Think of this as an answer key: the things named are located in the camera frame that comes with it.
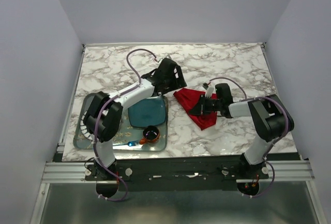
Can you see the white blue striped plate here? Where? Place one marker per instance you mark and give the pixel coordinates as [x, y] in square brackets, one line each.
[83, 129]

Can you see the teal square plate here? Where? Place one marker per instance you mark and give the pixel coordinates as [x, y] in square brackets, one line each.
[147, 112]

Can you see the brown ceramic cup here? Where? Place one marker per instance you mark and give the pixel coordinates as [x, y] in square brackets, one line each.
[150, 135]

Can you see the red cloth napkin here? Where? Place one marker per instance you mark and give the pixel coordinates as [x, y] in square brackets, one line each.
[188, 98]

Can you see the blue handled utensil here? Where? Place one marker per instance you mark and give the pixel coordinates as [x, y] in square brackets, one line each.
[129, 144]

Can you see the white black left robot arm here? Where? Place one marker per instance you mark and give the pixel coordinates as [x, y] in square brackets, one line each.
[104, 114]

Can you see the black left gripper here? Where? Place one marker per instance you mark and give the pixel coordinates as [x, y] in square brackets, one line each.
[179, 83]

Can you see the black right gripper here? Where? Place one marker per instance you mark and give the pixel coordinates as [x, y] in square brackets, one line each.
[198, 108]

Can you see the black mounting base plate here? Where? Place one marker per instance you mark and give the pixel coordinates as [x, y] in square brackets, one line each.
[175, 174]

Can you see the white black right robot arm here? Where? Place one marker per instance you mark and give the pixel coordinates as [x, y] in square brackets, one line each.
[271, 121]

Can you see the aluminium frame rail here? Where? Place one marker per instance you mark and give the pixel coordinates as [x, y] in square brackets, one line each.
[280, 171]

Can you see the glass rectangular tray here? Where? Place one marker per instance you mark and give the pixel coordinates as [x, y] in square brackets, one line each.
[125, 133]

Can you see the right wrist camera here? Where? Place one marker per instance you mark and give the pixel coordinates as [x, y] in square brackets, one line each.
[222, 91]

